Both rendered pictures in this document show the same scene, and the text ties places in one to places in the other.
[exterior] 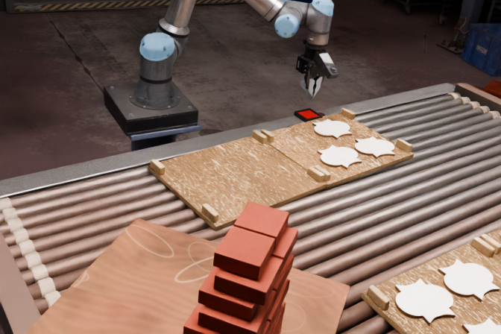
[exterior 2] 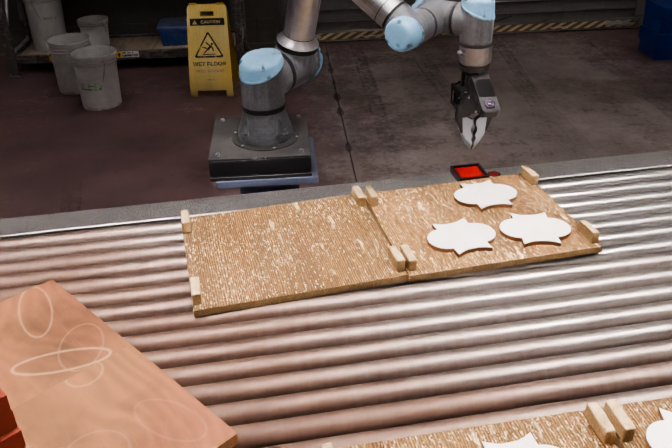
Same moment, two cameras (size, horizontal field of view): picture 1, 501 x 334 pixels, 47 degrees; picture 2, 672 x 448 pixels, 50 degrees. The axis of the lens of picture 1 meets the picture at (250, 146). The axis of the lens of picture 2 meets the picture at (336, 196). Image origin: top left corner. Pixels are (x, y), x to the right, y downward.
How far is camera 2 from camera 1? 79 cm
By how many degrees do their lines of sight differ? 25
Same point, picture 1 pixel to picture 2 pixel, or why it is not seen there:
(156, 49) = (251, 69)
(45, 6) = (325, 35)
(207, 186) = (231, 255)
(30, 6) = not seen: hidden behind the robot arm
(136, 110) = (230, 149)
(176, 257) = (43, 339)
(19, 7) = not seen: hidden behind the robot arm
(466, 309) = not seen: outside the picture
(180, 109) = (287, 151)
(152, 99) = (252, 136)
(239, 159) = (308, 223)
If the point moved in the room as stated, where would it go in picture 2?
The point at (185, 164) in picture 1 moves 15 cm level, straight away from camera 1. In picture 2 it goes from (228, 222) to (258, 192)
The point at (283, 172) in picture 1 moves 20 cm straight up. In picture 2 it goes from (355, 249) to (354, 161)
